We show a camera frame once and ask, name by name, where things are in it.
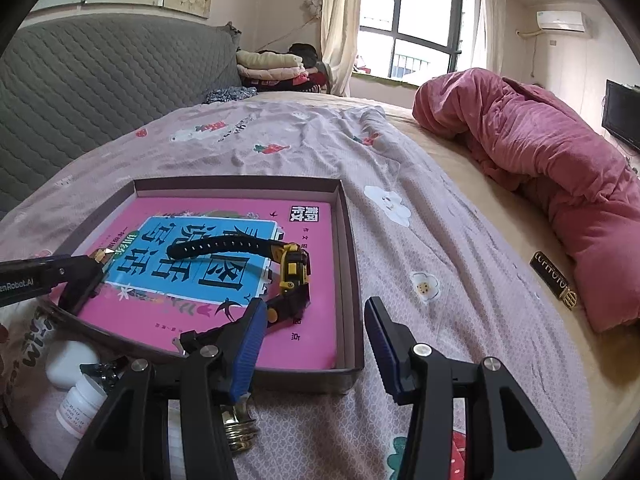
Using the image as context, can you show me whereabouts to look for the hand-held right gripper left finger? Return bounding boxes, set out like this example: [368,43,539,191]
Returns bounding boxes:
[62,297,268,480]

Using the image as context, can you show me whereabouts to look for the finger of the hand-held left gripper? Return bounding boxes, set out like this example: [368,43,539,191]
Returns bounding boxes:
[56,277,103,318]
[30,254,107,287]

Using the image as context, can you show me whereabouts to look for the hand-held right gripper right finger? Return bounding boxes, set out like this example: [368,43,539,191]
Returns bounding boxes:
[364,296,576,480]

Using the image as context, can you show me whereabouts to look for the white earbuds case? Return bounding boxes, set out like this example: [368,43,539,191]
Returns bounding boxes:
[45,341,101,391]

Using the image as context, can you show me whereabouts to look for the shallow cardboard box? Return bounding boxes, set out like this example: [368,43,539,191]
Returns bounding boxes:
[47,176,365,396]

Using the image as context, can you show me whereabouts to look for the white pill bottle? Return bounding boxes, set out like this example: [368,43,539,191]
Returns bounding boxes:
[55,374,108,441]

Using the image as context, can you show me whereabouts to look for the printed white plastic bag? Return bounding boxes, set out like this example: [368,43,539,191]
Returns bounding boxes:
[0,305,57,411]

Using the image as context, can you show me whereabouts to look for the brass flange nut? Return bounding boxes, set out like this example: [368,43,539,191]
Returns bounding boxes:
[221,394,261,455]

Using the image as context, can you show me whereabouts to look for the black and yellow wristwatch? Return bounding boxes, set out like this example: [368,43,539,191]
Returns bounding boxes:
[172,237,313,328]

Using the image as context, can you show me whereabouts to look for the pink and blue book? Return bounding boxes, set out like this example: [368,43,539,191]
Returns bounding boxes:
[75,195,346,373]

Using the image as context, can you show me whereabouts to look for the black and gold mattress label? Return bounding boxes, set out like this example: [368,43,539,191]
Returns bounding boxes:
[530,250,581,310]

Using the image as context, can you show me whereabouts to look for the grey quilted headboard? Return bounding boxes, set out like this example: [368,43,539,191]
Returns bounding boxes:
[0,12,246,221]

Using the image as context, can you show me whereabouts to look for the pink printed bed sheet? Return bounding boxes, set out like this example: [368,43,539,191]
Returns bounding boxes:
[0,92,596,480]

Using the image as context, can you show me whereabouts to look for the dark patterned cloth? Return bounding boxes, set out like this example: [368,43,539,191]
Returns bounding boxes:
[205,86,258,106]

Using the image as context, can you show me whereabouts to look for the pink duvet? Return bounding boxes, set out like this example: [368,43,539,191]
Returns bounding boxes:
[412,67,640,333]

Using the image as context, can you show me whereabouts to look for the pile of red dark clothes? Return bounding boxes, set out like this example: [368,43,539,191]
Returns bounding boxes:
[240,62,333,95]

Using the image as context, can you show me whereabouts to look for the cream folded garments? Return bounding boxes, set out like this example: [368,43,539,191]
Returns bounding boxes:
[236,50,306,81]

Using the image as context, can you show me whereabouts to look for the black television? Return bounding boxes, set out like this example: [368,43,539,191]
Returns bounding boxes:
[600,79,640,153]

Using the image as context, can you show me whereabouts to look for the cream curtain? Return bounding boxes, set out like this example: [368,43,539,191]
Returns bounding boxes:
[320,0,366,98]
[470,0,508,78]

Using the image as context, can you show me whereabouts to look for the dark framed window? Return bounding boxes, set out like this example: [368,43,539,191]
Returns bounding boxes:
[357,0,468,81]

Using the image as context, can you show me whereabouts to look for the white air conditioner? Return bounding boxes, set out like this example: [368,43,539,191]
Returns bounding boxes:
[535,10,588,36]

